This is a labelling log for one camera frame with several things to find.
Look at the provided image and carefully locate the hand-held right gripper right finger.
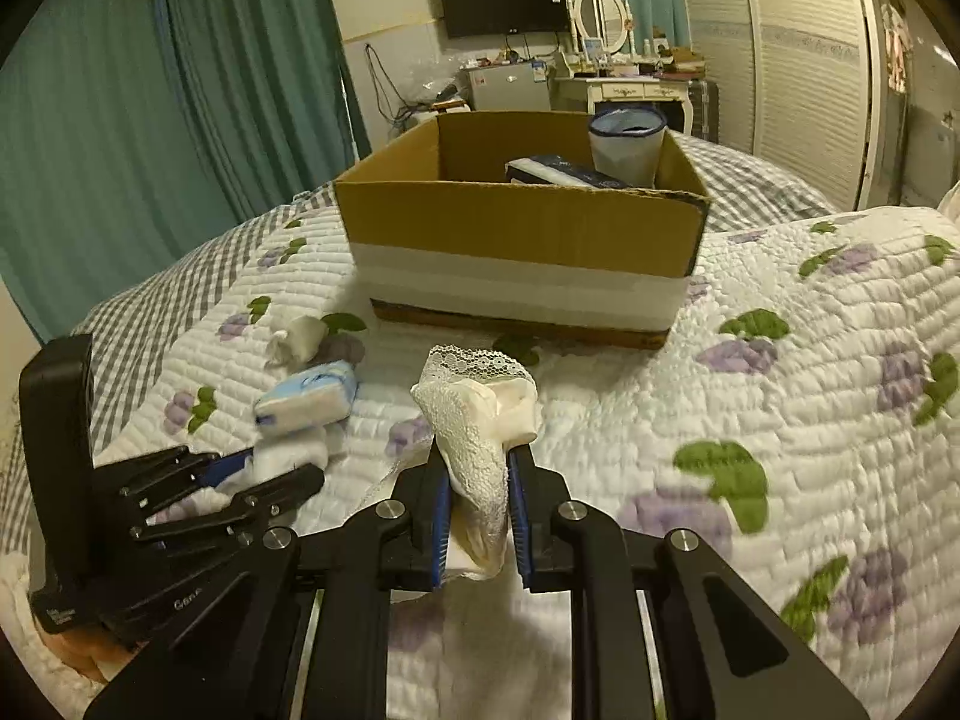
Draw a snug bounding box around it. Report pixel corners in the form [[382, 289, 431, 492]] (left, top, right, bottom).
[[505, 445, 871, 720]]

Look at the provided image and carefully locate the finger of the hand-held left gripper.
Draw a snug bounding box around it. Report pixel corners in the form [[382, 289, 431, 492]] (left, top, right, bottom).
[[129, 463, 327, 542], [94, 445, 260, 500]]

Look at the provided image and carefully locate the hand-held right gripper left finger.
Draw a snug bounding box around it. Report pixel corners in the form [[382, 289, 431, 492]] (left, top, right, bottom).
[[84, 444, 454, 720]]

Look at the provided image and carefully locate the plain white sock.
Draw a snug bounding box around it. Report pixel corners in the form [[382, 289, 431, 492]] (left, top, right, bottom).
[[217, 426, 331, 500]]

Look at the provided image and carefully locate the white lace sock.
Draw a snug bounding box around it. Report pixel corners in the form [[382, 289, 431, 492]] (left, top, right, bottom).
[[411, 345, 539, 581]]

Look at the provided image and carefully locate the cardboard box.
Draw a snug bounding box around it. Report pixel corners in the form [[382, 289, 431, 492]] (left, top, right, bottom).
[[334, 111, 712, 351]]

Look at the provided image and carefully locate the blue and white tissue pack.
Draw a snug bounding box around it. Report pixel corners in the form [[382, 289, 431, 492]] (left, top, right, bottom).
[[253, 360, 359, 432]]

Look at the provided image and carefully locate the rolled white sock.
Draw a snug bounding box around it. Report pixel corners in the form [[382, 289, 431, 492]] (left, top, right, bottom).
[[266, 315, 328, 370]]

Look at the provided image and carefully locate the white floral quilt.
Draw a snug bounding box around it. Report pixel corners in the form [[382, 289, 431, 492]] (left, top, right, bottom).
[[0, 180, 960, 720]]

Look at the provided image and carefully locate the dark blue packet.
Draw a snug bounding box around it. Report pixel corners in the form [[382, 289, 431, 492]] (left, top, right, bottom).
[[504, 155, 631, 191]]

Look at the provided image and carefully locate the white cup with blue rim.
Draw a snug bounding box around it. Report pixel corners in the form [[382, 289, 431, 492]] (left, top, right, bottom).
[[587, 106, 668, 187]]

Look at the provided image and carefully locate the silver mini fridge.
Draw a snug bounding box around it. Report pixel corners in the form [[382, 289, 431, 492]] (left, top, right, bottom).
[[459, 60, 557, 113]]

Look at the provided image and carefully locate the white dressing table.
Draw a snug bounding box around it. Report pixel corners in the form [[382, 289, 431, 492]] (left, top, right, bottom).
[[551, 51, 707, 137]]

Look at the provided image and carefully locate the dark suitcase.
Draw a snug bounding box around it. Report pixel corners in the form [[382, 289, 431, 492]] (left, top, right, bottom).
[[688, 79, 721, 145]]

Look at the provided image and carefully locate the white oval vanity mirror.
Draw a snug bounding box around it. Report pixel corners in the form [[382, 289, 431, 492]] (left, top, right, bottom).
[[571, 0, 635, 59]]

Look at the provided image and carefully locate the white louvred wardrobe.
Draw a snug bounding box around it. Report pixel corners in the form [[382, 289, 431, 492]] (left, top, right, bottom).
[[675, 0, 960, 212]]

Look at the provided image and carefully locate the black wall cable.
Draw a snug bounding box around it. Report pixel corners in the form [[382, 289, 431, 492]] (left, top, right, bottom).
[[364, 42, 422, 143]]

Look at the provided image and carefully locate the black wall television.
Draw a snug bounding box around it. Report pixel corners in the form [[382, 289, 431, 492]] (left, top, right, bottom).
[[436, 0, 568, 39]]

